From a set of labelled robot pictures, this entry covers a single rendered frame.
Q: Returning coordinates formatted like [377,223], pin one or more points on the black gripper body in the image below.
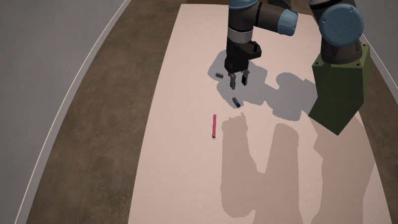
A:
[240,48]

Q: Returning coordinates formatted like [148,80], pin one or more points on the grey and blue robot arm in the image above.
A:
[340,23]

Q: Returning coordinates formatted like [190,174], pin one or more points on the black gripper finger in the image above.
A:
[232,81]
[245,76]

